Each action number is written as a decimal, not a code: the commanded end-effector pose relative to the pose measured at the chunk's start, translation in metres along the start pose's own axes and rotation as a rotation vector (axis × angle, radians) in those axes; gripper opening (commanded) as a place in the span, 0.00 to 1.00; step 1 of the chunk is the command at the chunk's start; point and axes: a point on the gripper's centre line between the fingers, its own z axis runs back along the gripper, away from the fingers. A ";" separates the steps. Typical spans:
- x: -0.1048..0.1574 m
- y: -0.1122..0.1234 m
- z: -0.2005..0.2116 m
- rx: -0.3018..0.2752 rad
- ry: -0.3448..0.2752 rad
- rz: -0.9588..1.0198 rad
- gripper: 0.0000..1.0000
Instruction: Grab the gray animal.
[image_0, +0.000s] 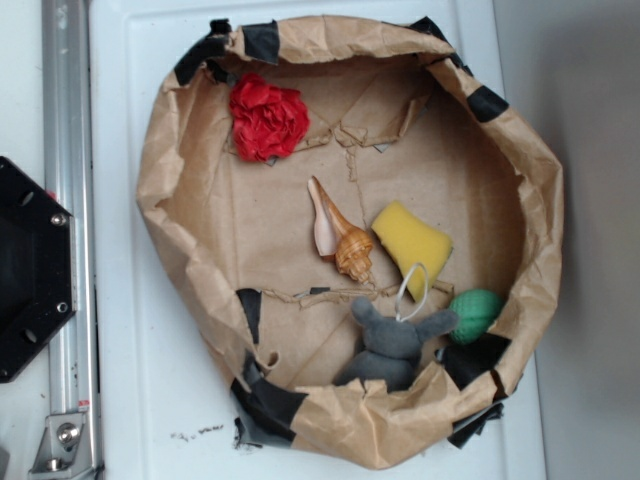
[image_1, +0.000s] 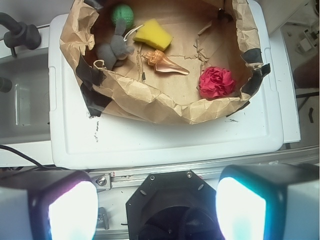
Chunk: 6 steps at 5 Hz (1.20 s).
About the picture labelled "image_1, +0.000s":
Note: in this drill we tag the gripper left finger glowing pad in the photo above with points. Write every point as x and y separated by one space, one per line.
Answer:
48 205

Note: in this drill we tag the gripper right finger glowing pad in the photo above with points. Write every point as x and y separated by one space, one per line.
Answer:
269 202

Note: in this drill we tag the gray plush bunny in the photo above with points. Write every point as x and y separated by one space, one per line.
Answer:
114 53

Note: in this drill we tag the white plastic bin lid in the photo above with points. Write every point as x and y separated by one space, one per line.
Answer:
81 141

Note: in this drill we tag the clear plastic container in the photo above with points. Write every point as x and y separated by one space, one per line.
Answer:
24 109

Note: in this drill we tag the red crumpled paper flower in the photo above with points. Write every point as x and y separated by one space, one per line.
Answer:
216 82

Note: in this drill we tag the dark gray clamp knob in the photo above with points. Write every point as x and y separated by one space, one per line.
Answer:
19 34

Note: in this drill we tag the orange spiral seashell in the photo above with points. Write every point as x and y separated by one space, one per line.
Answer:
161 63

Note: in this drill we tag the brown crumpled paper liner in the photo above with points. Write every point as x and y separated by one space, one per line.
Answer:
205 33

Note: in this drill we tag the yellow sponge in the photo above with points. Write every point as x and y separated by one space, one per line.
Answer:
154 35

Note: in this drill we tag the green golf ball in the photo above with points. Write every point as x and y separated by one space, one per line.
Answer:
123 11

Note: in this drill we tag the aluminum extrusion rail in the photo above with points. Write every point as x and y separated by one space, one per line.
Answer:
206 169

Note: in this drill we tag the black octagonal mount plate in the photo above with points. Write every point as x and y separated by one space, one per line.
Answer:
173 206

